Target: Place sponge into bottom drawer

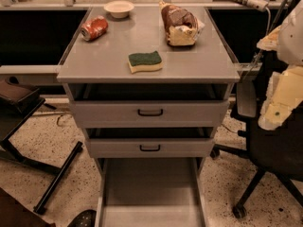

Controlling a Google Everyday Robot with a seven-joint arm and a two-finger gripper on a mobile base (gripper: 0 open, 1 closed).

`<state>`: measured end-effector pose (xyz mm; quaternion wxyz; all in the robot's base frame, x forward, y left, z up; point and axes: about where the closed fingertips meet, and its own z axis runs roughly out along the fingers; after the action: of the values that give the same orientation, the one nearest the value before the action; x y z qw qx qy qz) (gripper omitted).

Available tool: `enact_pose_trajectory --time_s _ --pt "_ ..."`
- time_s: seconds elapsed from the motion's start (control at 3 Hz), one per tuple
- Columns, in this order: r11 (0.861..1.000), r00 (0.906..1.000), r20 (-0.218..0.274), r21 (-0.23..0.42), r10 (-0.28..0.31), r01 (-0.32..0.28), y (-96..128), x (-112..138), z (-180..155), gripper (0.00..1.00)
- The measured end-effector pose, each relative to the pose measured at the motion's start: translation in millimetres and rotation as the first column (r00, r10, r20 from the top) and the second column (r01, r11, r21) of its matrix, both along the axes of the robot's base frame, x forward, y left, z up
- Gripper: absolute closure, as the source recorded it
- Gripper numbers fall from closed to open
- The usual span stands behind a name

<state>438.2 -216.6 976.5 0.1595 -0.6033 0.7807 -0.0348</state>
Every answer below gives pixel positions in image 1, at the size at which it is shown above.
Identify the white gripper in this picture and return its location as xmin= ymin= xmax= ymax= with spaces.
xmin=257 ymin=26 xmax=303 ymax=131

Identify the green and yellow sponge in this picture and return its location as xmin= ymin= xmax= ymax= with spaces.
xmin=128 ymin=51 xmax=163 ymax=73

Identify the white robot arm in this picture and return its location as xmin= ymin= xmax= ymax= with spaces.
xmin=257 ymin=2 xmax=303 ymax=131

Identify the top grey drawer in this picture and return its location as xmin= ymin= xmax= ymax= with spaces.
xmin=69 ymin=101 xmax=229 ymax=129

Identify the grey drawer cabinet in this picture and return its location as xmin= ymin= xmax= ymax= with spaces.
xmin=58 ymin=5 xmax=239 ymax=227

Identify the bottom grey open drawer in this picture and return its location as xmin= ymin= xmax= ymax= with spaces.
xmin=95 ymin=158 xmax=208 ymax=227

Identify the middle grey drawer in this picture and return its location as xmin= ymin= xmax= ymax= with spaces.
xmin=85 ymin=138 xmax=214 ymax=158

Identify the black office chair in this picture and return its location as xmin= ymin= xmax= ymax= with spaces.
xmin=211 ymin=52 xmax=303 ymax=218

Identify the brown chip bag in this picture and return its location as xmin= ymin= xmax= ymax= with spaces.
xmin=159 ymin=1 xmax=205 ymax=46

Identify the white bowl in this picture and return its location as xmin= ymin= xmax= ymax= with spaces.
xmin=104 ymin=1 xmax=134 ymax=19

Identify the crushed red soda can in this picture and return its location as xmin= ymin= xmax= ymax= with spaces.
xmin=80 ymin=16 xmax=108 ymax=41

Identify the black perforated foot object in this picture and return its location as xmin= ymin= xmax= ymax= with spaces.
xmin=67 ymin=209 xmax=97 ymax=227

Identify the black frame stand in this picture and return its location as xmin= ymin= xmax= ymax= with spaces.
xmin=0 ymin=76 xmax=84 ymax=216

